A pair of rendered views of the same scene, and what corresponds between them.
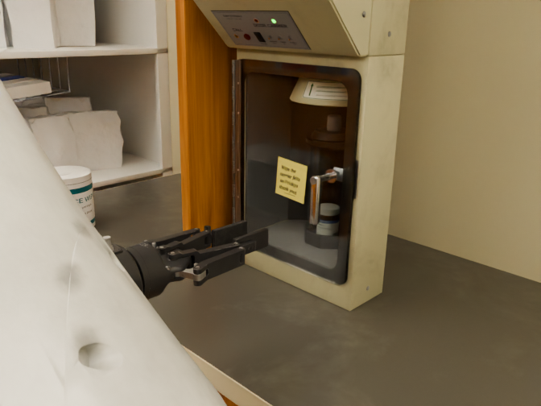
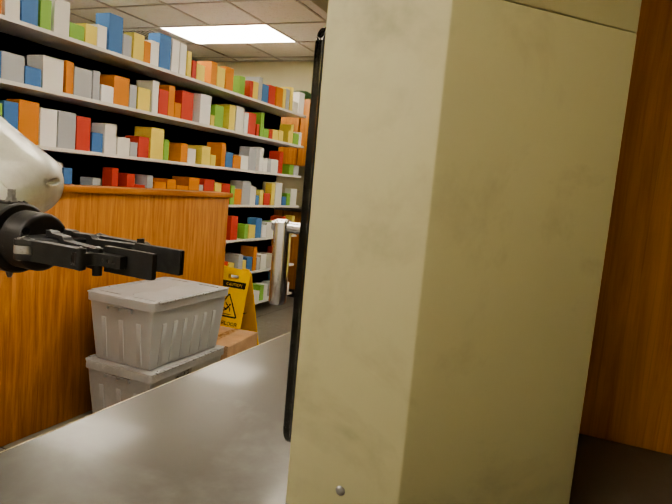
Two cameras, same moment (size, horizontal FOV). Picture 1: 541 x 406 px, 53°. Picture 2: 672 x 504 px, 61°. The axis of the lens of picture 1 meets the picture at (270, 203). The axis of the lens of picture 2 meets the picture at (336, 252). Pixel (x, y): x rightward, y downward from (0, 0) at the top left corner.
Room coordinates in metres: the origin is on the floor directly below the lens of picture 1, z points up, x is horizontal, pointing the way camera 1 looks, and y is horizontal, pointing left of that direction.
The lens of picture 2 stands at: (0.76, -0.65, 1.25)
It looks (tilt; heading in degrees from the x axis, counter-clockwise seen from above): 6 degrees down; 69
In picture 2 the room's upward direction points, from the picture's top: 5 degrees clockwise
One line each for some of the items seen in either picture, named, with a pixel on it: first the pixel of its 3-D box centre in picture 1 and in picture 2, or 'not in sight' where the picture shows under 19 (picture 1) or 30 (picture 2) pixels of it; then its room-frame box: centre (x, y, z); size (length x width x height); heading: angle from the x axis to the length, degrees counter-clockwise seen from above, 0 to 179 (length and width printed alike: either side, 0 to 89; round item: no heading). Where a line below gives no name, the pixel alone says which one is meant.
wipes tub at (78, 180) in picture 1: (67, 199); not in sight; (1.33, 0.52, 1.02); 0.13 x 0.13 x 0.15
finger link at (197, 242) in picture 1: (185, 248); (102, 249); (0.74, 0.12, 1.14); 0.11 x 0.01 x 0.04; 149
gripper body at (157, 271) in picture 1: (156, 267); (49, 243); (0.68, 0.15, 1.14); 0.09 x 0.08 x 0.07; 136
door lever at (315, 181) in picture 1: (321, 196); (294, 261); (0.93, -0.09, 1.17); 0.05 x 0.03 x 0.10; 136
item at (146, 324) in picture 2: not in sight; (161, 319); (0.98, 2.31, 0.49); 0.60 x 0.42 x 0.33; 46
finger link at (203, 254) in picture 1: (205, 258); (73, 251); (0.71, 0.09, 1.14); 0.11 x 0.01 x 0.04; 123
